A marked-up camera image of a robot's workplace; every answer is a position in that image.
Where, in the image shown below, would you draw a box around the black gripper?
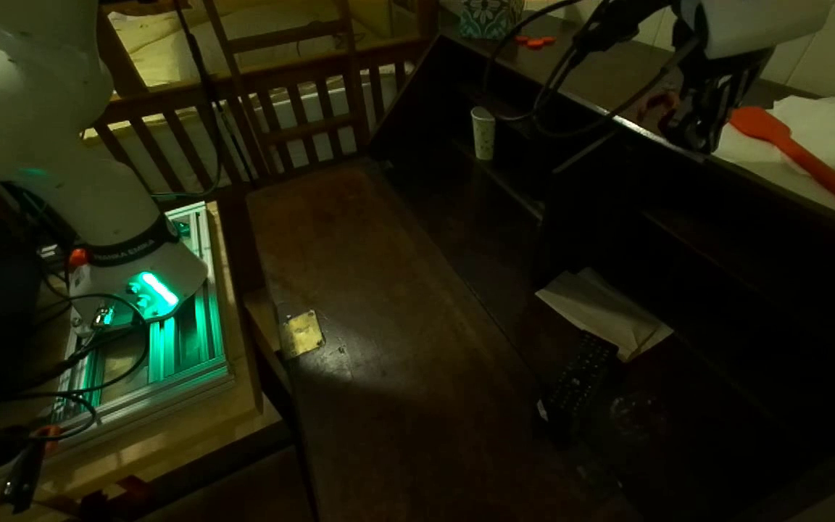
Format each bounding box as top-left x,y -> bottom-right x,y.
675,49 -> 769,160

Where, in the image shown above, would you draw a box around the white paper towel sheet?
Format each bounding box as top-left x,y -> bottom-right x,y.
715,87 -> 835,229

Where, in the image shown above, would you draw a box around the orange silicone spatula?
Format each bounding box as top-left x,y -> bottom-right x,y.
728,105 -> 835,231

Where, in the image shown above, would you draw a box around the folded beige paper napkin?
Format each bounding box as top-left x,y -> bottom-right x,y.
534,267 -> 675,366

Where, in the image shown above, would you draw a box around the small white cup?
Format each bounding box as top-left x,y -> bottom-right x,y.
466,105 -> 499,161

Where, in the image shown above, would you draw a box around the patterned teal container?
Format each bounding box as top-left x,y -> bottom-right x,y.
456,0 -> 525,44

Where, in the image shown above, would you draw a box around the black remote control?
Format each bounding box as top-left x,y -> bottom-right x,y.
537,329 -> 627,445

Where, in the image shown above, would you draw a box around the dark wooden secretary desk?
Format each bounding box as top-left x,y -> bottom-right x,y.
216,9 -> 835,522

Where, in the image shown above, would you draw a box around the wooden slatted railing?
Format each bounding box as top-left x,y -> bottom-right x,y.
67,0 -> 443,206

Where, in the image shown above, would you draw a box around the brass lock plate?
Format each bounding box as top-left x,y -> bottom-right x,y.
277,308 -> 328,361

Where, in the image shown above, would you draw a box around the black clamp with orange grip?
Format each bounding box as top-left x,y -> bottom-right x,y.
0,424 -> 64,515

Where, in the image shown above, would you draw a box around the dark ring-shaped object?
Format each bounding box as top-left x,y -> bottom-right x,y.
637,89 -> 683,129

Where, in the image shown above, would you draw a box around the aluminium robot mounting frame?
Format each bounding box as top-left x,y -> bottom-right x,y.
43,196 -> 235,428

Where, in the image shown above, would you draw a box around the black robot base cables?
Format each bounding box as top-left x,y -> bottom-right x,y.
0,286 -> 151,458

